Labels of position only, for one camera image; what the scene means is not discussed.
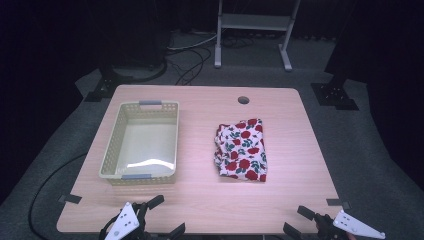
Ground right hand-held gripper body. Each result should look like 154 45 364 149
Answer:
313 208 387 240

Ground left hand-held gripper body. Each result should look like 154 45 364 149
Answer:
104 200 151 240

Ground cream plastic basket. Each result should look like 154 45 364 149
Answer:
98 99 180 186

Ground red floral cloth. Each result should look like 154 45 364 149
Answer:
213 117 269 183

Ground black tape strip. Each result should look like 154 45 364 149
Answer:
326 198 352 211
58 194 83 205

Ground black stand base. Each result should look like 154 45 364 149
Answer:
84 65 135 103

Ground white metal stand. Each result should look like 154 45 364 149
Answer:
213 0 301 73

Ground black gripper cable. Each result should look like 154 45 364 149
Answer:
98 215 116 240

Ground long black floor cable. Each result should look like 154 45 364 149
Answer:
28 152 89 240

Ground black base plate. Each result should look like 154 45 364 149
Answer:
310 78 360 111

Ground thick black cable loop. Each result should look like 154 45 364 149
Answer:
113 58 168 84

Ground thin black floor cables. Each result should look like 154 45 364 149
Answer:
166 46 214 87

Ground white floor cable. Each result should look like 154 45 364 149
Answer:
166 33 218 52

